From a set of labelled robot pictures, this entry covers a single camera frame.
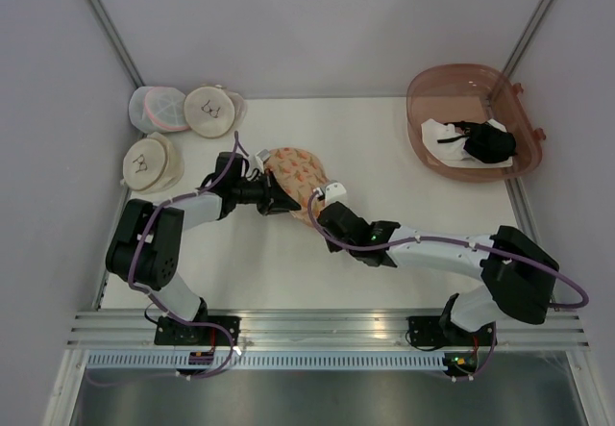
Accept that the aluminium front rail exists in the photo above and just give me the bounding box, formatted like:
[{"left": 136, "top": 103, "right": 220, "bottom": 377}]
[{"left": 66, "top": 309, "right": 589, "bottom": 352}]

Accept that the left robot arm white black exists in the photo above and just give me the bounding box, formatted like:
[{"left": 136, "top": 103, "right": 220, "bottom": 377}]
[{"left": 105, "top": 152, "right": 301, "bottom": 345}]

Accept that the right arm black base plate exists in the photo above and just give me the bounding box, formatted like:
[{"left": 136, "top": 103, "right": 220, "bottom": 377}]
[{"left": 406, "top": 315, "right": 493, "bottom": 351}]

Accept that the white slotted cable duct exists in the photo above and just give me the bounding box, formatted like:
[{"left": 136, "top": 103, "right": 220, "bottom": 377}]
[{"left": 87, "top": 350, "right": 446, "bottom": 371}]

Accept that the white pink mesh laundry bag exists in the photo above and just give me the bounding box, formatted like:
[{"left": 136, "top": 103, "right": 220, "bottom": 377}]
[{"left": 128, "top": 87, "right": 190, "bottom": 134}]

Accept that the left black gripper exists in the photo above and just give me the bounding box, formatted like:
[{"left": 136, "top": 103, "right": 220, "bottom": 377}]
[{"left": 232, "top": 169, "right": 300, "bottom": 216}]

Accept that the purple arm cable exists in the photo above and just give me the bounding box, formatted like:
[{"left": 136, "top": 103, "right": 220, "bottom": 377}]
[
  {"left": 86, "top": 130, "right": 251, "bottom": 388},
  {"left": 307, "top": 189, "right": 590, "bottom": 384}
]

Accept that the white garment in basket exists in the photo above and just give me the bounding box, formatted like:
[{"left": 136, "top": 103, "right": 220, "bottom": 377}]
[{"left": 421, "top": 119, "right": 517, "bottom": 169}]

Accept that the right aluminium corner post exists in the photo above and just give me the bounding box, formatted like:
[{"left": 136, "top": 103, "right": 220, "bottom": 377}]
[{"left": 502, "top": 0, "right": 556, "bottom": 78}]

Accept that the beige round laundry bag upper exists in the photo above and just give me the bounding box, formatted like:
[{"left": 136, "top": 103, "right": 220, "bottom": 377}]
[{"left": 184, "top": 85, "right": 247, "bottom": 139}]

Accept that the left aluminium corner post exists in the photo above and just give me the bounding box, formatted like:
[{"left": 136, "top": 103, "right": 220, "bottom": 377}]
[{"left": 85, "top": 0, "right": 145, "bottom": 88}]

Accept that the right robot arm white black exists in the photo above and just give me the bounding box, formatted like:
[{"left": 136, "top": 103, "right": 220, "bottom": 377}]
[{"left": 317, "top": 202, "right": 559, "bottom": 345}]

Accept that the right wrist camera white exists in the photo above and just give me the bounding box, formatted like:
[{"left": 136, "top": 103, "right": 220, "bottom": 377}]
[{"left": 313, "top": 181, "right": 348, "bottom": 206}]

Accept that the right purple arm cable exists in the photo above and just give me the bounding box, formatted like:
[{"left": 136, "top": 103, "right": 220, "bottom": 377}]
[{"left": 307, "top": 189, "right": 590, "bottom": 384}]

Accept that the aluminium corner post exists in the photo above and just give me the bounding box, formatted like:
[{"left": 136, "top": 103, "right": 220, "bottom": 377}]
[
  {"left": 85, "top": 0, "right": 145, "bottom": 88},
  {"left": 502, "top": 0, "right": 556, "bottom": 78}
]

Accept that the black bra in basket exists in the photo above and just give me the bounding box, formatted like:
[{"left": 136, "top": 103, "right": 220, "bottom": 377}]
[{"left": 436, "top": 121, "right": 517, "bottom": 164}]

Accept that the pink translucent plastic basket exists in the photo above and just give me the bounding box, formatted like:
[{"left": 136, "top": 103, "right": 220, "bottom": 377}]
[{"left": 406, "top": 63, "right": 545, "bottom": 183}]

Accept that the beige round laundry bag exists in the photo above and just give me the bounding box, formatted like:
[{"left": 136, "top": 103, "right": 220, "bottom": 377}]
[
  {"left": 184, "top": 85, "right": 247, "bottom": 139},
  {"left": 120, "top": 133, "right": 185, "bottom": 194}
]

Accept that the beige round laundry bag lower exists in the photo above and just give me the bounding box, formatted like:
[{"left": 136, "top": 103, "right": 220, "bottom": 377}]
[{"left": 120, "top": 133, "right": 185, "bottom": 194}]

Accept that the orange floral mesh laundry bag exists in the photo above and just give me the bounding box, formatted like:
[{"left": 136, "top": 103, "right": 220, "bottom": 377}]
[{"left": 264, "top": 147, "right": 330, "bottom": 227}]

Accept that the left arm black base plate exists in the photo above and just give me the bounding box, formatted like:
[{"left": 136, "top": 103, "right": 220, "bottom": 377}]
[{"left": 154, "top": 315, "right": 241, "bottom": 347}]

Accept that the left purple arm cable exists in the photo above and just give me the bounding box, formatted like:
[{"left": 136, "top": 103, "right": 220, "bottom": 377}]
[{"left": 86, "top": 130, "right": 251, "bottom": 388}]

